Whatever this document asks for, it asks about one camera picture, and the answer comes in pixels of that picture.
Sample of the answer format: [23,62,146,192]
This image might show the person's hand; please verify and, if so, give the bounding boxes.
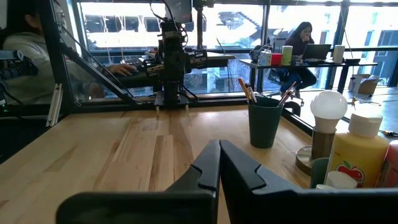
[107,63,137,77]

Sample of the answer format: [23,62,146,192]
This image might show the large yellow paint bottle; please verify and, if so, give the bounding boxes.
[325,113,390,189]

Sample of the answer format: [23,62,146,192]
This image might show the red cup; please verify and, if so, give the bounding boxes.
[271,52,283,67]

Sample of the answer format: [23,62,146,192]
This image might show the pale blue box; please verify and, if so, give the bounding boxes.
[259,51,273,67]

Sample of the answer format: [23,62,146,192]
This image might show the silver aluminium post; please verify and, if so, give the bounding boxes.
[45,83,63,128]

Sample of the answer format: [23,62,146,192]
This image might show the teal ribbed plastic cup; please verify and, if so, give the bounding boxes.
[248,96,284,149]

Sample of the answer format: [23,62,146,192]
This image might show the pale green tall cup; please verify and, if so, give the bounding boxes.
[281,45,294,67]

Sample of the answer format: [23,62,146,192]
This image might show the black screen on pole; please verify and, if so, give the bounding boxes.
[164,0,215,50]

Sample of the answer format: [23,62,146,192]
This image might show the long black table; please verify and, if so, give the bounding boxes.
[239,58,379,94]

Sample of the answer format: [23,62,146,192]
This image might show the grey laptop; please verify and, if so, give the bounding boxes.
[301,43,332,62]

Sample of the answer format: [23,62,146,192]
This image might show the black bag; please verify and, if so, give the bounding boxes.
[249,45,265,62]

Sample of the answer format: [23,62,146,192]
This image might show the large pink paint bottle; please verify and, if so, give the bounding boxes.
[375,139,398,189]

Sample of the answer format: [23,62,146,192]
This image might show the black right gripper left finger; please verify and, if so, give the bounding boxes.
[164,139,222,224]

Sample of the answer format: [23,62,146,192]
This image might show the black paintbrush dark bristles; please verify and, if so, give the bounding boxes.
[247,82,257,104]

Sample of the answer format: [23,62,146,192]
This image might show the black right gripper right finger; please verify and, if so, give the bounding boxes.
[219,139,300,224]

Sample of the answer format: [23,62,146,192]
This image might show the cardboard box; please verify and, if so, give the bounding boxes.
[348,73,381,96]

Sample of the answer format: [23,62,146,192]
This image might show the paint brushes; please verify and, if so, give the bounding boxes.
[279,80,298,106]

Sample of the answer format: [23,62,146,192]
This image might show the person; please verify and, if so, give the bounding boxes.
[278,21,318,99]
[0,0,137,105]

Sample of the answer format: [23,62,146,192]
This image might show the white cup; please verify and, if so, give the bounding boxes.
[332,45,346,65]

